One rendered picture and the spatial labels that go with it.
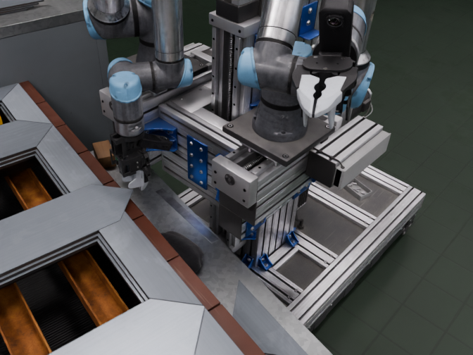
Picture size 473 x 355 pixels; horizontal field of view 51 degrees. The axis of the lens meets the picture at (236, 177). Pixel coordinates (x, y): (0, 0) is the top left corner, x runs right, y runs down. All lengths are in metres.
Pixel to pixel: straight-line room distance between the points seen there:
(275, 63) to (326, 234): 1.39
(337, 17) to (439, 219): 2.19
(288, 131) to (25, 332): 0.84
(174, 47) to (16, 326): 0.81
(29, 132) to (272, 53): 1.01
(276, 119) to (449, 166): 2.07
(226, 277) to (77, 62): 1.13
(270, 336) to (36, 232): 0.65
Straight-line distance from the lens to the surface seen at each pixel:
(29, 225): 1.40
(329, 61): 0.75
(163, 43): 1.29
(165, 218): 1.58
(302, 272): 2.07
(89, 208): 1.41
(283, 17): 0.98
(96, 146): 1.83
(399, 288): 2.41
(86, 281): 1.45
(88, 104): 2.24
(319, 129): 1.37
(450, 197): 2.99
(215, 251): 1.48
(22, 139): 1.72
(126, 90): 1.21
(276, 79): 0.95
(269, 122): 1.28
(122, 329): 1.14
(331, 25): 0.73
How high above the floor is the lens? 1.79
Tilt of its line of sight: 40 degrees down
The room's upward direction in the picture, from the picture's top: 3 degrees clockwise
